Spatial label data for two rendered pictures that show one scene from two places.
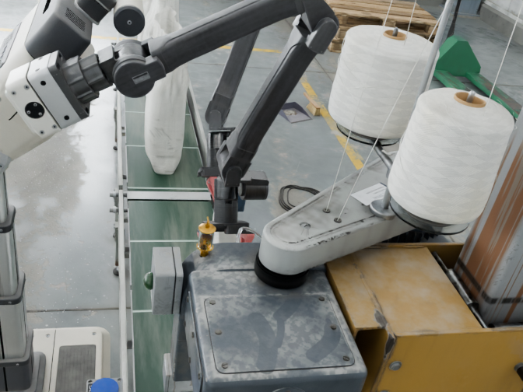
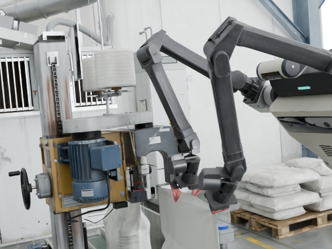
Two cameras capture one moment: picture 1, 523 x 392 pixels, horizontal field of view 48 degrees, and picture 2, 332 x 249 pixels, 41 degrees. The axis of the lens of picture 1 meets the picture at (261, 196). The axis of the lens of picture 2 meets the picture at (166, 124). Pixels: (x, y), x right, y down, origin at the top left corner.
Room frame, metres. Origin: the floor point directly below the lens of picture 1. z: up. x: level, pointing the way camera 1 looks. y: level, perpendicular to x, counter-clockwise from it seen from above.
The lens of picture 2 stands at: (2.88, -0.22, 1.46)
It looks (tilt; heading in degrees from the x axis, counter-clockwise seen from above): 3 degrees down; 173
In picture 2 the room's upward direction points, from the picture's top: 5 degrees counter-clockwise
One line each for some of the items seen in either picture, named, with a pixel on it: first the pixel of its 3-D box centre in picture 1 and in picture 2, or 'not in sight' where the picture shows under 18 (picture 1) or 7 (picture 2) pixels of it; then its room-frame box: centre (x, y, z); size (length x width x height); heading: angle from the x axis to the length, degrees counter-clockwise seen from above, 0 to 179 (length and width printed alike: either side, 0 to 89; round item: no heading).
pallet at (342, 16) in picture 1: (377, 12); not in sight; (6.73, -0.90, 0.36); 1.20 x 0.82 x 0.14; 103
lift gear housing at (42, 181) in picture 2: not in sight; (42, 185); (0.90, -0.53, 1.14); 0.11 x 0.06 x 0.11; 17
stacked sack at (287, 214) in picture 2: not in sight; (270, 207); (-1.77, 1.45, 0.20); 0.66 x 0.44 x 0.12; 17
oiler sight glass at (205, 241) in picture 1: (205, 237); not in sight; (0.78, 0.08, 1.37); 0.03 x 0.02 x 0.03; 17
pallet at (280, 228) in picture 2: not in sight; (294, 213); (-1.90, 1.77, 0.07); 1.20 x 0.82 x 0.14; 109
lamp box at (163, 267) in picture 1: (166, 280); not in sight; (0.75, 0.13, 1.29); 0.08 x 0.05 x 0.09; 17
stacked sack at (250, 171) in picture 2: not in sight; (259, 173); (-1.98, 1.43, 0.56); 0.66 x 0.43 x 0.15; 105
